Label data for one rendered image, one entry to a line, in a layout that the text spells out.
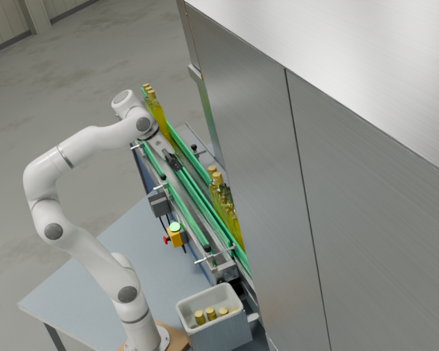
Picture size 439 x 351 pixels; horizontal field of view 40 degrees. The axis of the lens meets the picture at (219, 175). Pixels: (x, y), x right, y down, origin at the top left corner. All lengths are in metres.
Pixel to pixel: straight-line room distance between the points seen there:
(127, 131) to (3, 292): 2.77
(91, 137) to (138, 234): 1.28
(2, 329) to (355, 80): 3.78
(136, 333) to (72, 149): 0.81
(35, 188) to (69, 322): 0.98
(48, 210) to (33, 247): 2.78
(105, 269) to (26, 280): 2.36
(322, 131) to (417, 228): 0.15
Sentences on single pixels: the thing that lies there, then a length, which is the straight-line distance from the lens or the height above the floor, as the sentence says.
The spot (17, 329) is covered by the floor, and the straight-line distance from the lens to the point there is 4.15.
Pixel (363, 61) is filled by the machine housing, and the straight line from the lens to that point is 0.62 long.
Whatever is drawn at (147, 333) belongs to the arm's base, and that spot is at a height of 0.88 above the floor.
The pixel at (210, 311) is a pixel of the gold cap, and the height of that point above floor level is 0.98.
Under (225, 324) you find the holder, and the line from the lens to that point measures 2.22.
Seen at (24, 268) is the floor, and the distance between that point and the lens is 4.63.
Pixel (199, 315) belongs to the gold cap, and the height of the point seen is 0.98.
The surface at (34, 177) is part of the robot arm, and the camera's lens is 1.98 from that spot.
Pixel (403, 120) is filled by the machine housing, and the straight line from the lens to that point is 0.51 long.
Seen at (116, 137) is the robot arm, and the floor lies 1.73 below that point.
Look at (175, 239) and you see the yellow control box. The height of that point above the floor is 0.97.
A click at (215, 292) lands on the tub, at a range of 2.32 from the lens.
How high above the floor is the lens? 2.55
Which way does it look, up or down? 32 degrees down
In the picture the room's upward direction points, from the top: 14 degrees counter-clockwise
